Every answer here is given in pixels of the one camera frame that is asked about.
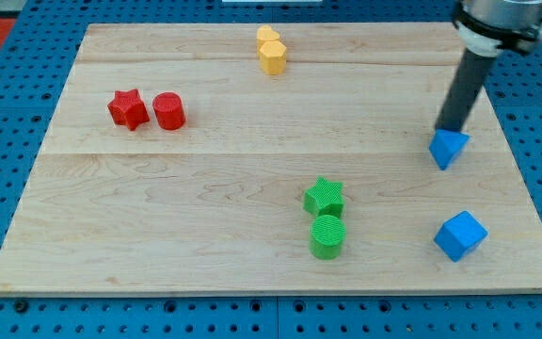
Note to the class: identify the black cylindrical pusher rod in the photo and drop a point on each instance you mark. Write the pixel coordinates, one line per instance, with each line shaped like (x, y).
(468, 80)

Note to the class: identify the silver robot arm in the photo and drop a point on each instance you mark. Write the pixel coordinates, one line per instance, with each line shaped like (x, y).
(487, 28)

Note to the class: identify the green star block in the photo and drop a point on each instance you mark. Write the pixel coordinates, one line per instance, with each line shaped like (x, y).
(324, 198)

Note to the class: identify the red star block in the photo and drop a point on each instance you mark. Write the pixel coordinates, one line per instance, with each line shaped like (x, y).
(128, 109)

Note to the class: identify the blue triangle block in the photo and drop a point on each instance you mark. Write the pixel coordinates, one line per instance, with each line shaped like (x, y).
(446, 146)

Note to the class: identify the blue cube block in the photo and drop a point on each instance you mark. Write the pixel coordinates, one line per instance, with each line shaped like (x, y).
(460, 235)

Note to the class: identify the yellow hexagon block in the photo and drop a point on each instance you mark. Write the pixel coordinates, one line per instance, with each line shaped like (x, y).
(272, 56)

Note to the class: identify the yellow heart block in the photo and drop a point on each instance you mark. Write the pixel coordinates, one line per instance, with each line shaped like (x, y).
(265, 33)

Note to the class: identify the wooden board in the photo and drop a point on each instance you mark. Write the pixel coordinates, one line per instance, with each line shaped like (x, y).
(215, 208)

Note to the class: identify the green cylinder block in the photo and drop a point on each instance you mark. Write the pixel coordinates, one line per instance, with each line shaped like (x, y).
(327, 234)

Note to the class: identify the red cylinder block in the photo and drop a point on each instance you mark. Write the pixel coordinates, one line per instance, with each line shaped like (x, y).
(168, 109)

